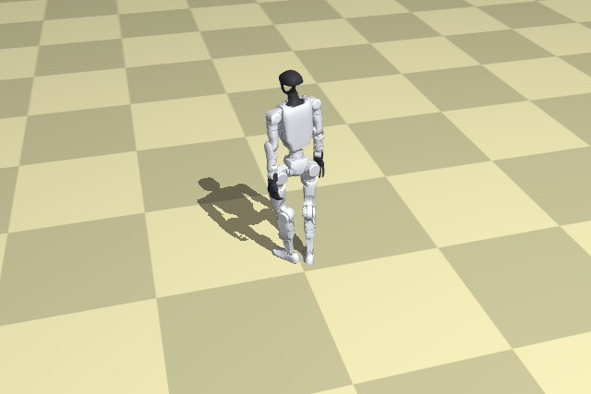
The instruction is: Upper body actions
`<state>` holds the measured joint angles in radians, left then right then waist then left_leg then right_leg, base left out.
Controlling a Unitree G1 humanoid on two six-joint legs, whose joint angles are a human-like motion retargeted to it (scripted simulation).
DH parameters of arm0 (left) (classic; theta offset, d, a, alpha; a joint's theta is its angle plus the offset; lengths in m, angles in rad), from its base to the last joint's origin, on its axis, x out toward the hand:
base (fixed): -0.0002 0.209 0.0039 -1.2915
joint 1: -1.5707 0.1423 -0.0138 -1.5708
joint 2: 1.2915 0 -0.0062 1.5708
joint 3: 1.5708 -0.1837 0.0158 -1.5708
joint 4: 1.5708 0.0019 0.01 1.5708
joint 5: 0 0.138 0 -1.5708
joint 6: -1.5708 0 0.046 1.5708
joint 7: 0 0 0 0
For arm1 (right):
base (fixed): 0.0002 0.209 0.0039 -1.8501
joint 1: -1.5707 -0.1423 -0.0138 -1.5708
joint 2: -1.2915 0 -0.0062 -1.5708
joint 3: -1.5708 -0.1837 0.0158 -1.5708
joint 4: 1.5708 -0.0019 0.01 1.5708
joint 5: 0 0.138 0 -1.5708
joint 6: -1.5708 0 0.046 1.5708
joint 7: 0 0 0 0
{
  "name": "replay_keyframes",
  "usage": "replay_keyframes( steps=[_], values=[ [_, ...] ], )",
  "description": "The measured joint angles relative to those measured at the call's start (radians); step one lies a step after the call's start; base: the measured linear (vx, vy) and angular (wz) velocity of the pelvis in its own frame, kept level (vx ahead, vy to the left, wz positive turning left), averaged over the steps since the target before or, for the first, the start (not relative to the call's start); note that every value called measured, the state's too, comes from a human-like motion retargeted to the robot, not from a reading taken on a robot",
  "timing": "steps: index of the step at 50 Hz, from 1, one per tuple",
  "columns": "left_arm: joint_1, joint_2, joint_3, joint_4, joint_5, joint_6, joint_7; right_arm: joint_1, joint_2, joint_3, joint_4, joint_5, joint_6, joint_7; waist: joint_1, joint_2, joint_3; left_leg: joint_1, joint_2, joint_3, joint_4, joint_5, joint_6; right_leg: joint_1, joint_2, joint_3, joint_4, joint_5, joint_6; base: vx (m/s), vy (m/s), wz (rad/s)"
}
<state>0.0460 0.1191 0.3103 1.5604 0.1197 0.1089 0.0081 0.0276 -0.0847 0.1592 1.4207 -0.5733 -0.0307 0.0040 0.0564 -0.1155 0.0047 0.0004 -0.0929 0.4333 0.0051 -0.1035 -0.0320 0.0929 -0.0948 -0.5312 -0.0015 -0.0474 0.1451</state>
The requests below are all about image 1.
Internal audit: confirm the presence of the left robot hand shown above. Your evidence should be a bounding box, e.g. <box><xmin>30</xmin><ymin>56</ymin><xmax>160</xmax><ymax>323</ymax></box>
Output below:
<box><xmin>268</xmin><ymin>173</ymin><xmax>283</xmax><ymax>200</ymax></box>

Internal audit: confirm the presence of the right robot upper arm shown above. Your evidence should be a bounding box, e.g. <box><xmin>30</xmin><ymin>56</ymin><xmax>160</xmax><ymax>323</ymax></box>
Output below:
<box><xmin>307</xmin><ymin>96</ymin><xmax>323</xmax><ymax>136</ymax></box>

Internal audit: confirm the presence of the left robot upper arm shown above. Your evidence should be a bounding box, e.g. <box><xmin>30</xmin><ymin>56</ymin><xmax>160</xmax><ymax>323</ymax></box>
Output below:
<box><xmin>265</xmin><ymin>107</ymin><xmax>282</xmax><ymax>151</ymax></box>

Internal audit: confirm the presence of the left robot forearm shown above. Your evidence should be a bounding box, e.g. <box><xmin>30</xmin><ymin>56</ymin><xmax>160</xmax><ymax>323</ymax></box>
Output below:
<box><xmin>264</xmin><ymin>142</ymin><xmax>278</xmax><ymax>180</ymax></box>

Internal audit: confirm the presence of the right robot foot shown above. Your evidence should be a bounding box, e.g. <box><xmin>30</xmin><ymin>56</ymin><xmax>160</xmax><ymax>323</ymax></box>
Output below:
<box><xmin>303</xmin><ymin>245</ymin><xmax>314</xmax><ymax>265</ymax></box>

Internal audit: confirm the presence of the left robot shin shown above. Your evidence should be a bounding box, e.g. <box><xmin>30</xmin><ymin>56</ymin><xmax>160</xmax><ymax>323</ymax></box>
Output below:
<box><xmin>276</xmin><ymin>212</ymin><xmax>295</xmax><ymax>255</ymax></box>

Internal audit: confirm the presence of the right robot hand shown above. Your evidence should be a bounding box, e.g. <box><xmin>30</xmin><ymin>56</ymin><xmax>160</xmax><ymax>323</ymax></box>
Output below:
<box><xmin>313</xmin><ymin>151</ymin><xmax>324</xmax><ymax>178</ymax></box>

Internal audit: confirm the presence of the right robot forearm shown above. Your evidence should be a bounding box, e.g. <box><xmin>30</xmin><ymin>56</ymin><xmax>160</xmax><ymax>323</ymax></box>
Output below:
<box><xmin>313</xmin><ymin>131</ymin><xmax>324</xmax><ymax>158</ymax></box>

